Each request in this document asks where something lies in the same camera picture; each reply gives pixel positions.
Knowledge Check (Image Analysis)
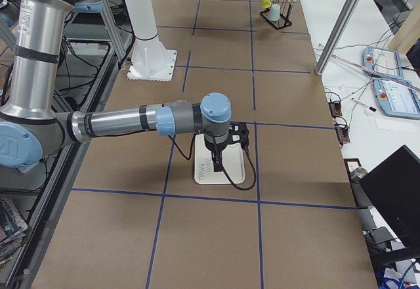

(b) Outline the aluminium frame post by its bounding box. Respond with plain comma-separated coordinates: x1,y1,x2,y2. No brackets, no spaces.
315,0,359,76

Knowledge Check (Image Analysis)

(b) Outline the black wire cup rack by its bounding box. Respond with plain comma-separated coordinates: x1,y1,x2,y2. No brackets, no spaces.
260,0,294,30

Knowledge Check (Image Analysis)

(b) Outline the orange connector box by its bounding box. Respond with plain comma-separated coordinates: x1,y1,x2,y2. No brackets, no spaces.
328,101,343,118
335,125,350,145

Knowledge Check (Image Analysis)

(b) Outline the upper teach pendant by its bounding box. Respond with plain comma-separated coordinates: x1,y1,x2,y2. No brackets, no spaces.
363,46,404,79

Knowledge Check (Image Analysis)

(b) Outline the pale green cup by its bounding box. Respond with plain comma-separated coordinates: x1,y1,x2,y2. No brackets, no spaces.
268,3,281,22

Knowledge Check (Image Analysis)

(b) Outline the teach pendant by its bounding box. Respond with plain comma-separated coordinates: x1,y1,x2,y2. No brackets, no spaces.
373,78,419,120
363,46,404,79

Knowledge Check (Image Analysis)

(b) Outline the white bear tray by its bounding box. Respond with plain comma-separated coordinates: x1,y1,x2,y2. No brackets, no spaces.
194,135,245,185

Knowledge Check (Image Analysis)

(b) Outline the magazine stack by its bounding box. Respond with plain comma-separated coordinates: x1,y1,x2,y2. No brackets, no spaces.
1,196,30,268

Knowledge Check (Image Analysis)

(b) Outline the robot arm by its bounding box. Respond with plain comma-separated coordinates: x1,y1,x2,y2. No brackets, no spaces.
1,0,234,168

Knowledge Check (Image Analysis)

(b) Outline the black laptop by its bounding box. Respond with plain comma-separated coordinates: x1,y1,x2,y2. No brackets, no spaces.
360,145,419,247

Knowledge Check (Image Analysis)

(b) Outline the black marker pen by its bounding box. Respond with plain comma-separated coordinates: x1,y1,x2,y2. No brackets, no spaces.
350,98,377,112

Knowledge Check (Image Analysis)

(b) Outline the steel cylinder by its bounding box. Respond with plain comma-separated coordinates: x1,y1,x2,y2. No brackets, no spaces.
349,167,368,183

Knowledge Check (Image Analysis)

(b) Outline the lower teach pendant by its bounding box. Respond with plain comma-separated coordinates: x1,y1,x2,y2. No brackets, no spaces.
373,78,419,120

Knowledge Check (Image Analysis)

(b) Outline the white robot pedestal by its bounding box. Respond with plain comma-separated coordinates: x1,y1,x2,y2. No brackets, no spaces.
125,0,177,81

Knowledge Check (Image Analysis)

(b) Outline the yellow cup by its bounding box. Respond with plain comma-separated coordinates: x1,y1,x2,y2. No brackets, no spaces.
261,0,272,10

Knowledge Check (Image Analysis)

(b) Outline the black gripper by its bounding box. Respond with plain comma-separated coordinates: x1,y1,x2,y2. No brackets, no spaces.
204,133,229,172

